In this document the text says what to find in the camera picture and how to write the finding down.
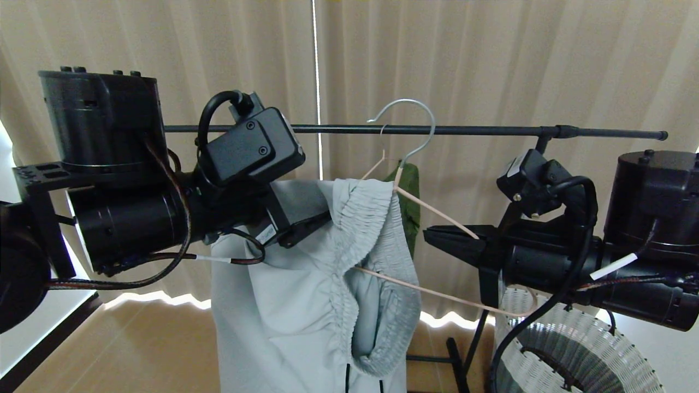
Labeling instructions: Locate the white laundry basket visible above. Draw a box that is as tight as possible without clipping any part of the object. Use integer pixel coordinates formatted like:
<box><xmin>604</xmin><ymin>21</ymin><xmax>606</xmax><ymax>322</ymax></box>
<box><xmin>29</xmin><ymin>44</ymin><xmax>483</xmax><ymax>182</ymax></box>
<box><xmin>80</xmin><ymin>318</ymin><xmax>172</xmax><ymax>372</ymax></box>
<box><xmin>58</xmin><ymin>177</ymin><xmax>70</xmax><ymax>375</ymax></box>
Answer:
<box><xmin>493</xmin><ymin>287</ymin><xmax>666</xmax><ymax>393</ymax></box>

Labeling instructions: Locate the pale grey garment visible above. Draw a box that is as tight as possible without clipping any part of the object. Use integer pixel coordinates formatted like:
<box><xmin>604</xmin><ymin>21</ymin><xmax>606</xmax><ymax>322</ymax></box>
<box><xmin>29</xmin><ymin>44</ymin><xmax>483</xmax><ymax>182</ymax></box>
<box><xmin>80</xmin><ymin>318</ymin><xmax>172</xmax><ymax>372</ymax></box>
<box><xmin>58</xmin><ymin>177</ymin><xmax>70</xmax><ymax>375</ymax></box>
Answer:
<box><xmin>210</xmin><ymin>177</ymin><xmax>423</xmax><ymax>393</ymax></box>

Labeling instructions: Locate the black clothes rack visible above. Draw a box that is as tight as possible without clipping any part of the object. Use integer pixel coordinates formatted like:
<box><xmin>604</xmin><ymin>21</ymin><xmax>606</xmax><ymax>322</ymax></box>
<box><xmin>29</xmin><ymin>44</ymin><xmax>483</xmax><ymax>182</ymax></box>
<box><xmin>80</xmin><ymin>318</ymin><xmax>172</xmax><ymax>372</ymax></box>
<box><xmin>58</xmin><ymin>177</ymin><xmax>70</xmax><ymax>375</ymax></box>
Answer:
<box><xmin>164</xmin><ymin>124</ymin><xmax>668</xmax><ymax>393</ymax></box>

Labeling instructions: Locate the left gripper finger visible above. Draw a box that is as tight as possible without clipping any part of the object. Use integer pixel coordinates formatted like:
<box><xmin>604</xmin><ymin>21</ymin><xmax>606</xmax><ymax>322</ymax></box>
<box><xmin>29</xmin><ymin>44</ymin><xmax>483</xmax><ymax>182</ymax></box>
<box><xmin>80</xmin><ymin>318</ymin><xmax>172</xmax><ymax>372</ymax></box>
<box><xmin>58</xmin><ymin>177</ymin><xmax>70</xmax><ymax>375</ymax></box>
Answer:
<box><xmin>277</xmin><ymin>211</ymin><xmax>334</xmax><ymax>249</ymax></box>

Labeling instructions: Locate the beige curtain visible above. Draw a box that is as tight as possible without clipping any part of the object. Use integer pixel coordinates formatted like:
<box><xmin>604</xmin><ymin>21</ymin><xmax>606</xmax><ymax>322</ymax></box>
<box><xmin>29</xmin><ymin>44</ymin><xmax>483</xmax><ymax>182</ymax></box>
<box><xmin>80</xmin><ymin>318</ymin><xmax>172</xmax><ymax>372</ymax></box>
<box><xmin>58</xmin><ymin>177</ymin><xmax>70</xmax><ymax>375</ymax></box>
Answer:
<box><xmin>0</xmin><ymin>0</ymin><xmax>699</xmax><ymax>323</ymax></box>

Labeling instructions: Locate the green sleeveless shirt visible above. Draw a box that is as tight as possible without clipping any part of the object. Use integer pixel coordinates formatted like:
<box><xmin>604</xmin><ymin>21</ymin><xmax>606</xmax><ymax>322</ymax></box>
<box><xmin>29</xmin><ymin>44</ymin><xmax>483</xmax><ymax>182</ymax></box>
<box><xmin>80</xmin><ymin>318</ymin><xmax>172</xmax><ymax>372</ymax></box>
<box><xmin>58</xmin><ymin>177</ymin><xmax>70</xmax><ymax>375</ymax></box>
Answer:
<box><xmin>382</xmin><ymin>162</ymin><xmax>422</xmax><ymax>258</ymax></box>

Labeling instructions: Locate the window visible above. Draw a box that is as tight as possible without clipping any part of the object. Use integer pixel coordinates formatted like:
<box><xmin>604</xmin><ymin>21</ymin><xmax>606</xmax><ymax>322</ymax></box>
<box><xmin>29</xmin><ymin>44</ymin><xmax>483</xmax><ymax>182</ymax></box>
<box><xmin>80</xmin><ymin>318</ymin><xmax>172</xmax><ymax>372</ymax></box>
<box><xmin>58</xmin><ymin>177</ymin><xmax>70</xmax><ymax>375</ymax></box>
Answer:
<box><xmin>0</xmin><ymin>240</ymin><xmax>102</xmax><ymax>392</ymax></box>

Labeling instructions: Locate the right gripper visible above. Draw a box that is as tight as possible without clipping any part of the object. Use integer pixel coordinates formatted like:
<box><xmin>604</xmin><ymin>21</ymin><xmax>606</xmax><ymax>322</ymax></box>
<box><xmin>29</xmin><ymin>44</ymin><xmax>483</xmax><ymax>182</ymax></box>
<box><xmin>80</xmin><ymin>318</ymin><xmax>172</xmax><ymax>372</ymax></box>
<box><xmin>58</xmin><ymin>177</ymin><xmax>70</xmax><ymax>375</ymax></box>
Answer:
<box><xmin>478</xmin><ymin>214</ymin><xmax>602</xmax><ymax>310</ymax></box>

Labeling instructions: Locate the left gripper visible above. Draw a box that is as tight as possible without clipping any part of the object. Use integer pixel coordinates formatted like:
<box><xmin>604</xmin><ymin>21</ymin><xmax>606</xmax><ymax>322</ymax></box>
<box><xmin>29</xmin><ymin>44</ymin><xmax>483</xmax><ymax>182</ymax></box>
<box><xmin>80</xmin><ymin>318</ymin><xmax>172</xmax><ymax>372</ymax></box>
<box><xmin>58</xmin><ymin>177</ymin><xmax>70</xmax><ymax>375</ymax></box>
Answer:
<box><xmin>67</xmin><ymin>170</ymin><xmax>293</xmax><ymax>276</ymax></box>

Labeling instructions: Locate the pink clothes hanger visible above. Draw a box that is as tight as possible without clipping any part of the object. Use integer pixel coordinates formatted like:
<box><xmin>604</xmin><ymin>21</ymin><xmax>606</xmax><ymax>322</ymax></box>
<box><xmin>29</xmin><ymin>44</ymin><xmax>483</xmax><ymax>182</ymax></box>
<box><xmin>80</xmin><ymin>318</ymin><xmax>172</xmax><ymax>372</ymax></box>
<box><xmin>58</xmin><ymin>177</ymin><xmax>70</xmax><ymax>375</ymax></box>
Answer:
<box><xmin>360</xmin><ymin>124</ymin><xmax>402</xmax><ymax>181</ymax></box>
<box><xmin>352</xmin><ymin>98</ymin><xmax>539</xmax><ymax>319</ymax></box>

